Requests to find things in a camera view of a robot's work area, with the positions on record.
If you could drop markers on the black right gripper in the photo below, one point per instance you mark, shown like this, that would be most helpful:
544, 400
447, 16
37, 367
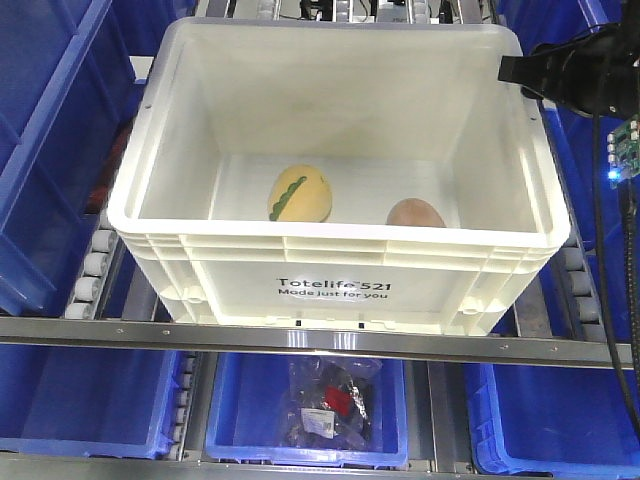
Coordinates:
594, 73

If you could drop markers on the pink egg plush toy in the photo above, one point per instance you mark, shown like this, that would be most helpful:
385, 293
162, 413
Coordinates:
414, 212

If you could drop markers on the white plastic tote box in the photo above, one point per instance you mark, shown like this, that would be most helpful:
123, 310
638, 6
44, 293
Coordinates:
387, 112

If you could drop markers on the cream egg plush green stripe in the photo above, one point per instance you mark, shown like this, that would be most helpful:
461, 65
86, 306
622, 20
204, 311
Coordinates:
301, 193

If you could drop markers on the green circuit board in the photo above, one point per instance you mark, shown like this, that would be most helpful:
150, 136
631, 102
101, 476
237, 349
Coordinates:
623, 152

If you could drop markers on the right white roller track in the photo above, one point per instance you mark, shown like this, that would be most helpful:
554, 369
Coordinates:
582, 305

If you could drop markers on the white roller track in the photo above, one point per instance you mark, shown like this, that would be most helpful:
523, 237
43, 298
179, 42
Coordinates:
88, 290
582, 305

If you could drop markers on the blue bin lower right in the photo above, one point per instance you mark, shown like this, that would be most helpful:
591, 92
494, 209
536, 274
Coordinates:
563, 422

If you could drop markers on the clear bag of parts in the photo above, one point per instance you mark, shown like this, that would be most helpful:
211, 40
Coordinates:
329, 403

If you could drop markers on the blue bin lower middle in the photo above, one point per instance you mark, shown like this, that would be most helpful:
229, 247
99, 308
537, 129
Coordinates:
244, 419

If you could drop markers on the blue bin upper left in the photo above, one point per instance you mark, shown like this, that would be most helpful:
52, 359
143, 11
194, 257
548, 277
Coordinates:
66, 87

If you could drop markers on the left white roller track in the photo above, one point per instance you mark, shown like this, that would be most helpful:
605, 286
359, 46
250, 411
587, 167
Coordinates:
88, 290

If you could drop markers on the blue bin lower left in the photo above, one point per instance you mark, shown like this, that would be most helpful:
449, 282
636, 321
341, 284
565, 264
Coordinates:
89, 402

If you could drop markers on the lower metal shelf rail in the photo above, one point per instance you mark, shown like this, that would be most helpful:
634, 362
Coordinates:
18, 466

